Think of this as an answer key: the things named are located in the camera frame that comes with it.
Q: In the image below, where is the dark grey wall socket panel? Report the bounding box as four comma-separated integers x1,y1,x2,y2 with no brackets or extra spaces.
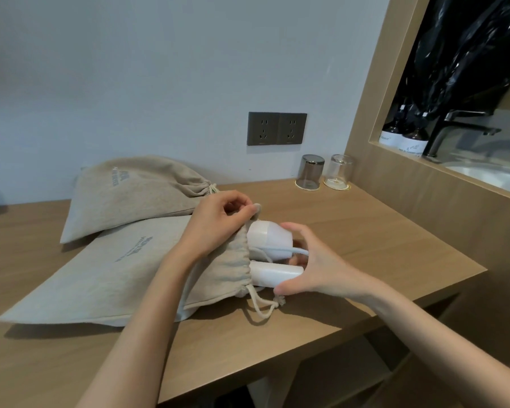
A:
246,111,308,147

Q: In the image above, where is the wooden niche frame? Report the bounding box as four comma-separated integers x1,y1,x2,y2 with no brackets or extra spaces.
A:
344,0,510,336

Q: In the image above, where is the clear glass cup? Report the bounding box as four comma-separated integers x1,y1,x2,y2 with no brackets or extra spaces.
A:
322,154,354,191

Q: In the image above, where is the person's left hand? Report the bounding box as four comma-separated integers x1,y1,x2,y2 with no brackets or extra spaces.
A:
176,190,262,262

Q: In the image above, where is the black plastic bag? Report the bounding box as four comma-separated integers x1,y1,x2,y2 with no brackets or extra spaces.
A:
401,0,510,124

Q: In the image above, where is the person's left forearm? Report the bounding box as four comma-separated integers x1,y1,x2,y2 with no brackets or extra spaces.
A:
76,246,205,408

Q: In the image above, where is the white hair dryer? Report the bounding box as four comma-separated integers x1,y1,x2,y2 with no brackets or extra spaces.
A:
246,219,310,290

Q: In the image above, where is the beige drawstring bag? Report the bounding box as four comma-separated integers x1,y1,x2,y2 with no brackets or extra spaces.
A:
59,155,220,245
0,203,286,328

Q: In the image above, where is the grey smoked glass cup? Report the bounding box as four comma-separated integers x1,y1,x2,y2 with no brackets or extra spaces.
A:
296,154,326,191

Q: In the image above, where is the white basin sink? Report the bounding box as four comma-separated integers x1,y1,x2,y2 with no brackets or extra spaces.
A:
444,161,510,198

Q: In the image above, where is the person's right hand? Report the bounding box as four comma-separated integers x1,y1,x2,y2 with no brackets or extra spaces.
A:
274,222,392,307

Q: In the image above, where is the dark faucet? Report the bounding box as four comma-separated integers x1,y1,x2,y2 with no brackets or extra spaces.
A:
423,109,502,160

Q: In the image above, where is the person's right forearm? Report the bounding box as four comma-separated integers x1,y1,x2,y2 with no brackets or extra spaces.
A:
365,284,510,408

